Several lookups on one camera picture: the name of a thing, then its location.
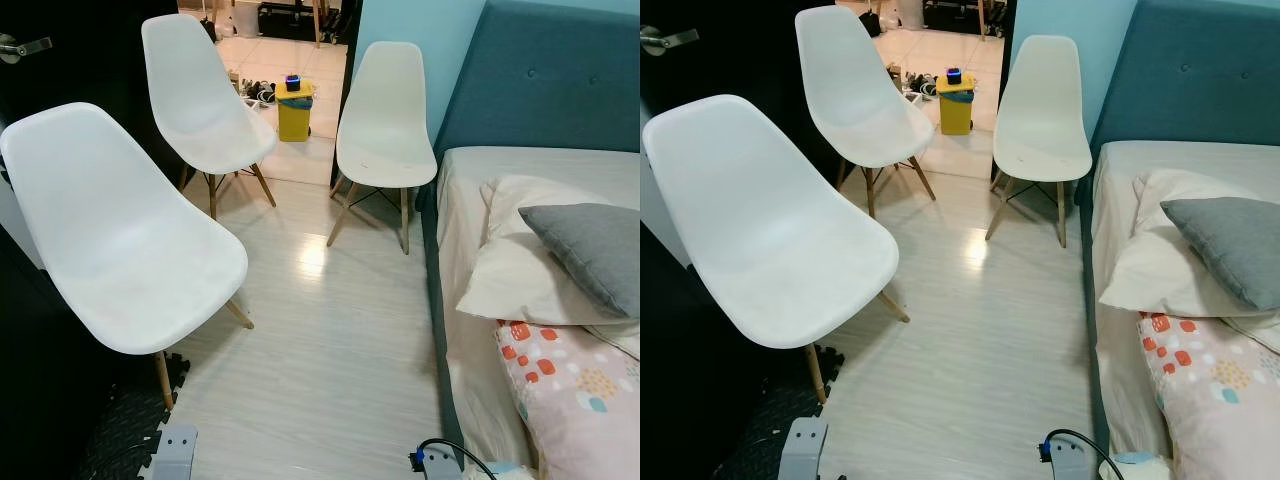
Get grey pillow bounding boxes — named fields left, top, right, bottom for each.
left=1160, top=197, right=1280, bottom=312
left=518, top=203, right=641, bottom=319

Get large white shell chair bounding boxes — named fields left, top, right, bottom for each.
left=642, top=94, right=911, bottom=406
left=0, top=102, right=255, bottom=411

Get cream pillow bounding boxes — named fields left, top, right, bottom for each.
left=455, top=176, right=641, bottom=327
left=1097, top=168, right=1280, bottom=321

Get white chair wooden legs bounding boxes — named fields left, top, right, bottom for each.
left=326, top=41, right=438, bottom=255
left=141, top=13, right=279, bottom=221
left=795, top=5, right=938, bottom=219
left=984, top=35, right=1093, bottom=248

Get beige bed sheet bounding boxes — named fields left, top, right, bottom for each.
left=437, top=147, right=641, bottom=473
left=1090, top=140, right=1280, bottom=471

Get pink patterned blanket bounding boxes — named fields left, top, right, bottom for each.
left=1137, top=312, right=1280, bottom=480
left=495, top=320, right=641, bottom=480

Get black door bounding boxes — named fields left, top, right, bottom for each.
left=640, top=0, right=841, bottom=191
left=0, top=0, right=183, bottom=193

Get black foam floor mat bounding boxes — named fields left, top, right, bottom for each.
left=75, top=350, right=191, bottom=480
left=715, top=345, right=846, bottom=480

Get yellow waste bin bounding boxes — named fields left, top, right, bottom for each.
left=275, top=80, right=315, bottom=142
left=936, top=75, right=976, bottom=136

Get black equipment case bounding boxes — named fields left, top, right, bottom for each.
left=258, top=0, right=343, bottom=41

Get teal upholstered bed frame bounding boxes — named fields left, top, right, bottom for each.
left=418, top=0, right=641, bottom=471
left=1075, top=0, right=1280, bottom=463

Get silver door handle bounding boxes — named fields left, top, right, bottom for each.
left=640, top=27, right=700, bottom=57
left=0, top=35, right=53, bottom=64

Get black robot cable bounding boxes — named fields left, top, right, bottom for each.
left=418, top=438, right=496, bottom=480
left=1045, top=429, right=1126, bottom=480

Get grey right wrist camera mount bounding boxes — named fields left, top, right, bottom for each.
left=410, top=450, right=466, bottom=480
left=1040, top=440, right=1093, bottom=480

